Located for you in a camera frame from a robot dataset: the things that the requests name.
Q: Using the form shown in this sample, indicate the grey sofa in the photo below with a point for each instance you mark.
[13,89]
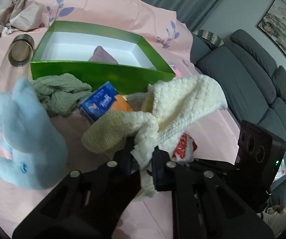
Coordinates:
[253,83]

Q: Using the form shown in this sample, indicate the crumpled beige cloth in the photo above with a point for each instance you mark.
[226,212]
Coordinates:
[22,15]

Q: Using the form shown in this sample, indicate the green cardboard box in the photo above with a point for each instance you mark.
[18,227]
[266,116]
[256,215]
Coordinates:
[67,46]

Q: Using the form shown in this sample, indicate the blue orange tissue pack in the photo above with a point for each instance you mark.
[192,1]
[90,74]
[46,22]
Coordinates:
[105,98]

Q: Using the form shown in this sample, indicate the red white sock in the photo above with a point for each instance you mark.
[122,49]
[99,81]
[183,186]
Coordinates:
[185,148]

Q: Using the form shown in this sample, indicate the pink cartoon paper cup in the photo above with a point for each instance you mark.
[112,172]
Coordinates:
[176,70]

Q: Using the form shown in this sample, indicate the grey purple microfibre cloth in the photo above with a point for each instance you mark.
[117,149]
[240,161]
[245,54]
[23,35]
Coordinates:
[100,55]

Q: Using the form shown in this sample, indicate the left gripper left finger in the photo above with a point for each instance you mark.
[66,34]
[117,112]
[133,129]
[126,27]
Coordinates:
[85,205]

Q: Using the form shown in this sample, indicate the blue plush toy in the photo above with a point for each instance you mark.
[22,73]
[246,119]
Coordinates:
[36,154]

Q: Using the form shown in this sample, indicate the striped cushion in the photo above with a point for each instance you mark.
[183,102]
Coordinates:
[211,39]

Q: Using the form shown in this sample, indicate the clear glass jar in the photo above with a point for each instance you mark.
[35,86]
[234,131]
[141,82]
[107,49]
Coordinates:
[16,62]

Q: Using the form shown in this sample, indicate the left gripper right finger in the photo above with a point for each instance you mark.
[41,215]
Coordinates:
[207,199]

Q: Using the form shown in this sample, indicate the cream fluffy towel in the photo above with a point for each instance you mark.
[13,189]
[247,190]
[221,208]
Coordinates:
[167,110]

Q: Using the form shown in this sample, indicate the framed landscape painting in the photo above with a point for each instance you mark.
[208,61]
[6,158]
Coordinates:
[273,24]

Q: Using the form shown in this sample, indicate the green knitted cloth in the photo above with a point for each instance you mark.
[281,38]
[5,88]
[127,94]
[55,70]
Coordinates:
[60,95]

